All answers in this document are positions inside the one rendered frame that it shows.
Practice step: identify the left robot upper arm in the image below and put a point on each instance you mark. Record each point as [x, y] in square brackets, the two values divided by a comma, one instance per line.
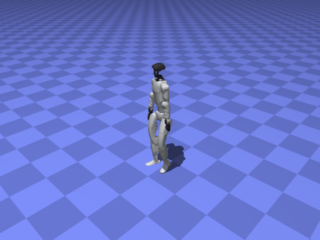
[165, 92]

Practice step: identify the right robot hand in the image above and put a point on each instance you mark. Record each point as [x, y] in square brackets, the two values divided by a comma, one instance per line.
[150, 112]

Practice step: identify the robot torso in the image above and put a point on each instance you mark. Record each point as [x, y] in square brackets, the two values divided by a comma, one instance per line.
[158, 97]

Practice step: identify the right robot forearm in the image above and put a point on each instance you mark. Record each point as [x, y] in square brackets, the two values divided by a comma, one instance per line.
[151, 104]

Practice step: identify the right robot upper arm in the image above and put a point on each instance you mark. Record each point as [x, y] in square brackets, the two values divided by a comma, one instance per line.
[151, 94]

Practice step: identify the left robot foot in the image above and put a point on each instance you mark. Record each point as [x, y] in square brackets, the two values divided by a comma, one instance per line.
[165, 167]

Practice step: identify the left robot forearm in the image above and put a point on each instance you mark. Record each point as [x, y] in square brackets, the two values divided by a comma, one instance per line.
[167, 112]

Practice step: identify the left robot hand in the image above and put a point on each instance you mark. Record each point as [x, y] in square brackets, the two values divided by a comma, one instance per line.
[167, 125]

